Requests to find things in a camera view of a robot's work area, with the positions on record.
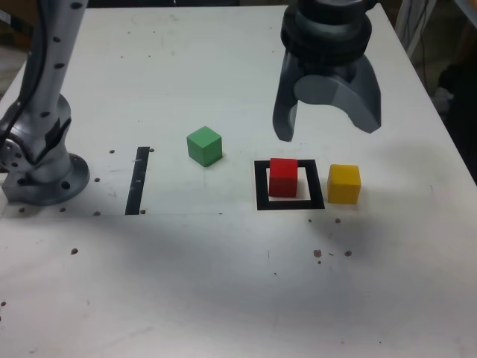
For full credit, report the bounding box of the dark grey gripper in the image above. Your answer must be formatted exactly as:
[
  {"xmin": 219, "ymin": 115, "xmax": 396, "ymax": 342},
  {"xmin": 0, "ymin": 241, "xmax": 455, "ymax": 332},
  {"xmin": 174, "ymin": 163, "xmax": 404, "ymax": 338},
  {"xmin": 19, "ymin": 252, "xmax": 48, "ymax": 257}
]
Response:
[{"xmin": 271, "ymin": 51, "xmax": 383, "ymax": 142}]

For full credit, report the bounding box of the yellow cube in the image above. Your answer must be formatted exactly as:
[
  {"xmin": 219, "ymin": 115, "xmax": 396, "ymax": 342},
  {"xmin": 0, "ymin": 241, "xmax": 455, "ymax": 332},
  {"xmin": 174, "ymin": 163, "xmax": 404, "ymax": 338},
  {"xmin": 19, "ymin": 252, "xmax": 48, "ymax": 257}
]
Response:
[{"xmin": 326, "ymin": 163, "xmax": 361, "ymax": 205}]

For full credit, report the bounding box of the red cube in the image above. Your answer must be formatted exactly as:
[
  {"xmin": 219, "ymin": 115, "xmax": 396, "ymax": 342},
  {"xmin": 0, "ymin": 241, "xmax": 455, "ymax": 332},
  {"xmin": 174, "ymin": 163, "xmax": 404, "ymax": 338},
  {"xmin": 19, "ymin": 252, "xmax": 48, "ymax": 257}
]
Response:
[{"xmin": 268, "ymin": 157, "xmax": 299, "ymax": 198}]

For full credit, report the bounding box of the green cube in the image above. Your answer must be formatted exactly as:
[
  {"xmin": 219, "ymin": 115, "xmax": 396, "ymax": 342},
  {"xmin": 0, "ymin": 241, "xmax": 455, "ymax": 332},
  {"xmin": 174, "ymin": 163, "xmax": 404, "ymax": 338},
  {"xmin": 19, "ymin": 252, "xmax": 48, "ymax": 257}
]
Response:
[{"xmin": 186, "ymin": 125, "xmax": 224, "ymax": 169}]

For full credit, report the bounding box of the black tape square outline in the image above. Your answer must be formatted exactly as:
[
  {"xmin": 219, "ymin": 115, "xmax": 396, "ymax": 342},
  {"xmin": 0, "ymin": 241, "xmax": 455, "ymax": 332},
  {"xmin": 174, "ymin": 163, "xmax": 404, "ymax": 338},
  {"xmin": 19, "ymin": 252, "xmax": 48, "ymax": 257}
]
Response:
[{"xmin": 253, "ymin": 159, "xmax": 326, "ymax": 212}]

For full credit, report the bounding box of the black tape strip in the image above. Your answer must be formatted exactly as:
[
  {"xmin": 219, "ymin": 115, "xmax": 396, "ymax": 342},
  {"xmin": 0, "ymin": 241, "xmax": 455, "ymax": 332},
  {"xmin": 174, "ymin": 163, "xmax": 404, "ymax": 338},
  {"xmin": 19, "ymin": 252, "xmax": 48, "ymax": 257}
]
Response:
[{"xmin": 124, "ymin": 146, "xmax": 151, "ymax": 216}]

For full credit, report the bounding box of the white metal frame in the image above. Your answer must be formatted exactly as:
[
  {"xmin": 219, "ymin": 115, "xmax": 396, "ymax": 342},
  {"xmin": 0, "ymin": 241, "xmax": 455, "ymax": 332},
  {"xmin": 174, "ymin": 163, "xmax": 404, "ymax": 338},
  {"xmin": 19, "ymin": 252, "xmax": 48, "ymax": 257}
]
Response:
[{"xmin": 394, "ymin": 0, "xmax": 439, "ymax": 64}]

